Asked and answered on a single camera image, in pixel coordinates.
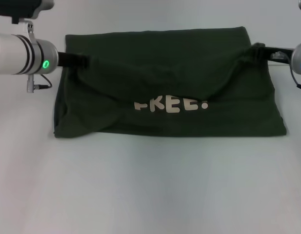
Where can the dark green t-shirt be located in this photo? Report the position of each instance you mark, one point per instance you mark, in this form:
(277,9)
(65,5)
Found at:
(165,73)

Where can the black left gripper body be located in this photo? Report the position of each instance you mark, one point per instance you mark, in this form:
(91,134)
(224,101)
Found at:
(72,61)

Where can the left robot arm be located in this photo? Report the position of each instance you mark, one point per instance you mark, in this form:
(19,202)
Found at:
(13,53)

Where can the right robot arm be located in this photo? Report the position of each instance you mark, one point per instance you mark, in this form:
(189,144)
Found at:
(300,58)

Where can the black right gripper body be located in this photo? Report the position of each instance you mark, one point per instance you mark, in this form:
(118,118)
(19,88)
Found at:
(274,54)

